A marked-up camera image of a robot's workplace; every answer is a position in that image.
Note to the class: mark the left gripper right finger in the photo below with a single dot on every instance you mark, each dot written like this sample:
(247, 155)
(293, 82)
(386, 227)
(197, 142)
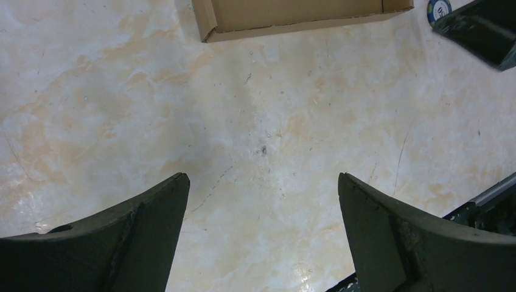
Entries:
(423, 250)

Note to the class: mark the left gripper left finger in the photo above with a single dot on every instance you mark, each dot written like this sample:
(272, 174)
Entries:
(126, 247)

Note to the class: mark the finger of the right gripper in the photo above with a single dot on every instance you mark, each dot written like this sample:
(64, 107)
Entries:
(486, 29)

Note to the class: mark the brown cardboard box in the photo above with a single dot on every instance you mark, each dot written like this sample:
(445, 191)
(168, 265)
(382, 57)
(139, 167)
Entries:
(220, 20)

